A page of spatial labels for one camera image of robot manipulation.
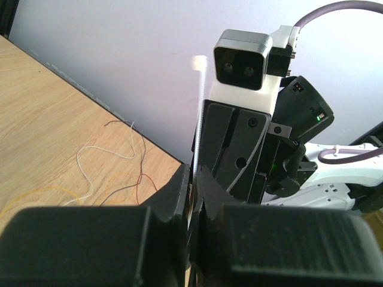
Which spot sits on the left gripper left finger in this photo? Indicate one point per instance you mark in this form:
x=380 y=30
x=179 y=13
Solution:
x=169 y=206

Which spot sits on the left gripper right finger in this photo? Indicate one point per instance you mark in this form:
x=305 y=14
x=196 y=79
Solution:
x=210 y=198

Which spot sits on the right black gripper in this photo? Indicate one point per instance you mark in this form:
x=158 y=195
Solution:
x=250 y=149

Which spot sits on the white zip tie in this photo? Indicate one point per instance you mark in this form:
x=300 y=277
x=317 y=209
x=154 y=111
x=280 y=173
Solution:
x=200 y=64

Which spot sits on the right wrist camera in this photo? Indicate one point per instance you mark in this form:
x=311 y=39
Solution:
x=249 y=67

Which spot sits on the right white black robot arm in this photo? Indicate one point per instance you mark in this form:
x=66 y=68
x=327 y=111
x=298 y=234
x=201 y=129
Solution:
x=316 y=175

